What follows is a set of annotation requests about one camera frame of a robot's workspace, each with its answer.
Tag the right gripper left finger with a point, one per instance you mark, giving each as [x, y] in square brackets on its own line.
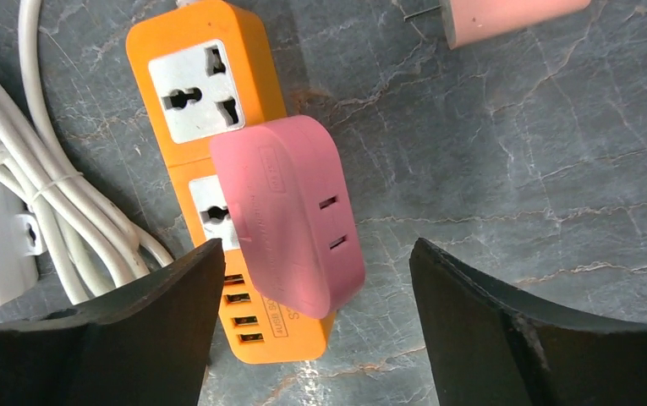
[146, 343]

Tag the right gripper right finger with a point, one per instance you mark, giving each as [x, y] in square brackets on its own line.
[490, 343]

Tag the pink plug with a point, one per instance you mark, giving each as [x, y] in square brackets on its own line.
[286, 193]

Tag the pink charger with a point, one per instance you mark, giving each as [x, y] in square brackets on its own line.
[470, 21]

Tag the orange power strip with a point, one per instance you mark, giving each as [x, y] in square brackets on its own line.
[204, 69]

